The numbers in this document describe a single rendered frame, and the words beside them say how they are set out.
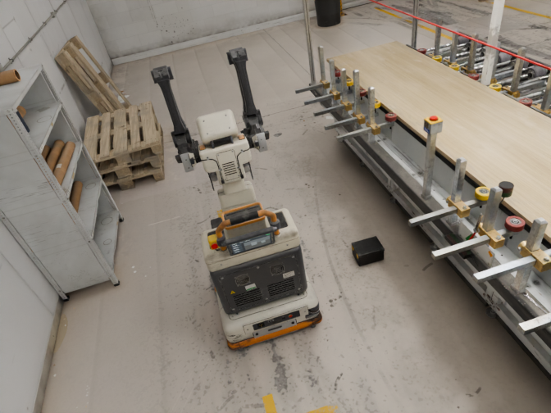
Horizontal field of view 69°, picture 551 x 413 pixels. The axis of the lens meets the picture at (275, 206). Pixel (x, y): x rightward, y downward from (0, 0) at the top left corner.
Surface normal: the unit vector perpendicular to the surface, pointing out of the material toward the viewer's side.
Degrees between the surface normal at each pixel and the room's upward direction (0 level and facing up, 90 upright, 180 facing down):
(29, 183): 90
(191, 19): 90
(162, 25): 90
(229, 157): 82
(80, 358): 0
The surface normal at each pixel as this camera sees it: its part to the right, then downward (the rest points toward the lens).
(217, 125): 0.07, -0.10
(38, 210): 0.26, 0.57
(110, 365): -0.16, -0.77
